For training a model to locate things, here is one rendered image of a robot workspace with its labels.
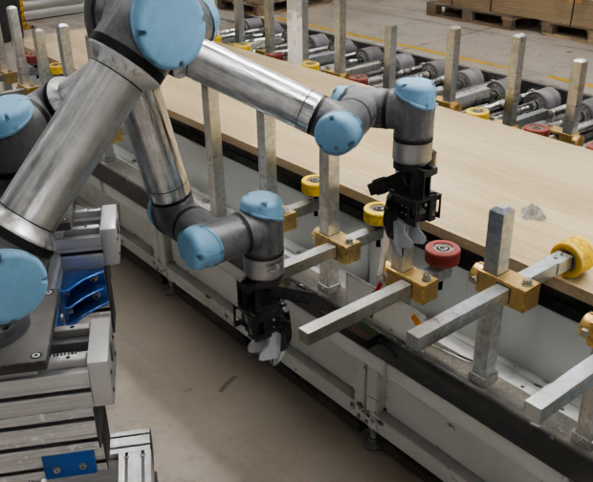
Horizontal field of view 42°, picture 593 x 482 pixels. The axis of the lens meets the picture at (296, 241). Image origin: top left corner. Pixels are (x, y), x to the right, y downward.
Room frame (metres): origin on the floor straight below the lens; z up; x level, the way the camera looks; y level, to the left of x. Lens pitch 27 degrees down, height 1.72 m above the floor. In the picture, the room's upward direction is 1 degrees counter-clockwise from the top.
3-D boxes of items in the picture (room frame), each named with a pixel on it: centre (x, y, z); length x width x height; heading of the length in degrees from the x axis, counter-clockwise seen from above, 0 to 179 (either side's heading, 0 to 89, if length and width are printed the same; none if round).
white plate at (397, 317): (1.52, -0.20, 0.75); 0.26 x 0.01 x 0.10; 39
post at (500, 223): (1.32, -0.39, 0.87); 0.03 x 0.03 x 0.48; 39
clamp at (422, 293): (1.50, -0.25, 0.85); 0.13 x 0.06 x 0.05; 39
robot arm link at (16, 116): (1.53, 0.60, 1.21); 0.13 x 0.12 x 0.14; 160
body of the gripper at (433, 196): (1.36, -0.23, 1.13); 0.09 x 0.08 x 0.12; 38
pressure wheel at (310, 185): (1.96, -0.06, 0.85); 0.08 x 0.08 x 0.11
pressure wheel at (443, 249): (1.54, -0.33, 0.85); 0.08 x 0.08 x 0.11
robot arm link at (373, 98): (1.38, -0.12, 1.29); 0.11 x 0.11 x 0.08; 70
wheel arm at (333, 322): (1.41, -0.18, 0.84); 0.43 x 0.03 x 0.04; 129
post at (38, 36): (3.08, 1.01, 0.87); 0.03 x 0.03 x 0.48; 39
